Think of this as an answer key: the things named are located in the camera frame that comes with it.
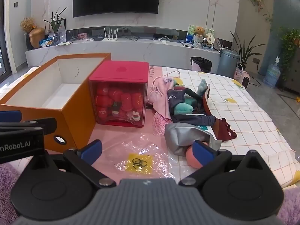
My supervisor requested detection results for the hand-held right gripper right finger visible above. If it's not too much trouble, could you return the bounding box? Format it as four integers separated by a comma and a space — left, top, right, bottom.
179, 140, 265, 188

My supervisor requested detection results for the pink heater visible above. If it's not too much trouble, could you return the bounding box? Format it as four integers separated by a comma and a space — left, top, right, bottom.
241, 70, 251, 90

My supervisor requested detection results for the thin clothes hanger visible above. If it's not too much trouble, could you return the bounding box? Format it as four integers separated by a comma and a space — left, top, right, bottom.
163, 70, 181, 78

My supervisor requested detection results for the white router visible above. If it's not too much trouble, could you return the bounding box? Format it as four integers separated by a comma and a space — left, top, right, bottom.
102, 28, 119, 42

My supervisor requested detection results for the brown red cloth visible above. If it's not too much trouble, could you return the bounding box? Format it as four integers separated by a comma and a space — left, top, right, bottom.
203, 84, 213, 117

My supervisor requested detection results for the maroon garment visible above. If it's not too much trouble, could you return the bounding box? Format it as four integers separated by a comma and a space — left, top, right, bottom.
214, 118, 238, 142

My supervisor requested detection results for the white packet teal label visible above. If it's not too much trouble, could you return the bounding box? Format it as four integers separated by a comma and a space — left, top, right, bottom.
194, 113, 223, 149

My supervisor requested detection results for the blue water bottle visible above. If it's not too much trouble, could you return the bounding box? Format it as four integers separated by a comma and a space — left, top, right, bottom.
263, 56, 281, 89

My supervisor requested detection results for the blue snack packet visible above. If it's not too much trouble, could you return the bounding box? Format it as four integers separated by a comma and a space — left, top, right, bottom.
39, 37, 56, 48

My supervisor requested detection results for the pink fringed cloth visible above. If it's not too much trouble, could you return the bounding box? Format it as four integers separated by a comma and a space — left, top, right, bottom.
153, 112, 173, 136

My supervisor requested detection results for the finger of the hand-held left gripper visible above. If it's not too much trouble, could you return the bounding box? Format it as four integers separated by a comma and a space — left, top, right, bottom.
0, 111, 23, 123
0, 118, 58, 134

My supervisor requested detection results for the bushy green climbing plant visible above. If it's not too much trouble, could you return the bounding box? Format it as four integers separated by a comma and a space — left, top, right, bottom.
278, 27, 300, 80

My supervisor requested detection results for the brown teddy bear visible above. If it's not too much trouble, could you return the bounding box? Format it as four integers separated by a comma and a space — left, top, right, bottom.
193, 26, 207, 49

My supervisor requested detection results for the clear plastic bag yellow label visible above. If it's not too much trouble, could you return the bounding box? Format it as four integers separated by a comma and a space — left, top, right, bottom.
106, 133, 188, 180

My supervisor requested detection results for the grey cloth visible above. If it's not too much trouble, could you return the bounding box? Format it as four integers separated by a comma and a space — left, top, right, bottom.
164, 123, 223, 156

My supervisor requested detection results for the gold vase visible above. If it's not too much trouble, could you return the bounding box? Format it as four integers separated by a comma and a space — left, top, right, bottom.
29, 27, 46, 49

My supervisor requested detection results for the pale pink garment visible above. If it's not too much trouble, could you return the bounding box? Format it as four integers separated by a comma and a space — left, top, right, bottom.
146, 76, 179, 120

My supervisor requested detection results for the white cable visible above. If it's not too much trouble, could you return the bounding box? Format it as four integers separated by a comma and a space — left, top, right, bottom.
153, 36, 170, 45

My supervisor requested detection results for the dark cabinet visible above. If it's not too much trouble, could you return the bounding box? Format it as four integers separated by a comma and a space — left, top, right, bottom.
279, 52, 300, 92

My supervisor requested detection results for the trailing vine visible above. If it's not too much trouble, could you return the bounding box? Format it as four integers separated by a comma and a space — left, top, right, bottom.
246, 0, 274, 24

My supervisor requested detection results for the tall leafy potted plant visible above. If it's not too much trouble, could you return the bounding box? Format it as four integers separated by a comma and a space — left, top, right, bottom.
231, 30, 263, 71

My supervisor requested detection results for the blue grey plush toy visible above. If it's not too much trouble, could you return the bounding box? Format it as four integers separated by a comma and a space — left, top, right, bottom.
197, 79, 208, 96

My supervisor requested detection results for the dried flower bunch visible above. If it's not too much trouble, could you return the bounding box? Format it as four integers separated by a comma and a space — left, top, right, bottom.
20, 17, 37, 34

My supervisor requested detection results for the red storage box clear front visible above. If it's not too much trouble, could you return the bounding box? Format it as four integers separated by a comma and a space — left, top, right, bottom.
88, 60, 150, 128

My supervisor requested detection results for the marble television cabinet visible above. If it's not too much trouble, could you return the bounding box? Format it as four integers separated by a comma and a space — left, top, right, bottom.
25, 36, 221, 63

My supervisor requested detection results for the pile of red plush toys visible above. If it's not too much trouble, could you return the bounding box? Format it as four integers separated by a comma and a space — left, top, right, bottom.
95, 85, 144, 122

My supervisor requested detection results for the salmon pink round plush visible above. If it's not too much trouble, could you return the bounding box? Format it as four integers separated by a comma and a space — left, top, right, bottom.
186, 142, 205, 169

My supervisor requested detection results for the orange cardboard box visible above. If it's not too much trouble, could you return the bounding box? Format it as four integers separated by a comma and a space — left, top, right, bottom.
0, 53, 112, 154

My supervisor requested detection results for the small long-leaf potted plant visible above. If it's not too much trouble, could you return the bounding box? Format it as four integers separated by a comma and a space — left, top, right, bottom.
43, 7, 69, 45

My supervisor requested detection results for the navy garment white print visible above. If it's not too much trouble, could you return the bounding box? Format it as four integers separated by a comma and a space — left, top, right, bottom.
167, 91, 216, 127

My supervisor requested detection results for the pink woven bag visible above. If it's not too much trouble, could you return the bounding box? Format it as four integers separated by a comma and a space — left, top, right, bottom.
233, 64, 245, 82

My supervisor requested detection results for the pink trash bin black liner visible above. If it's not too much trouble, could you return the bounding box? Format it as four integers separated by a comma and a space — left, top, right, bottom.
190, 56, 213, 74

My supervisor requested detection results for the grey metal trash can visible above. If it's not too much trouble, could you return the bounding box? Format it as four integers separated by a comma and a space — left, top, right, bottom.
217, 49, 240, 78

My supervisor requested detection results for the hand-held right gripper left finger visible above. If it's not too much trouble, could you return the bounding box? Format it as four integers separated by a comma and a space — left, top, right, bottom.
52, 140, 115, 188

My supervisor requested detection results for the glass sliding door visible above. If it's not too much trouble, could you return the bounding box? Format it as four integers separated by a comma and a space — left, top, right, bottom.
0, 0, 15, 76

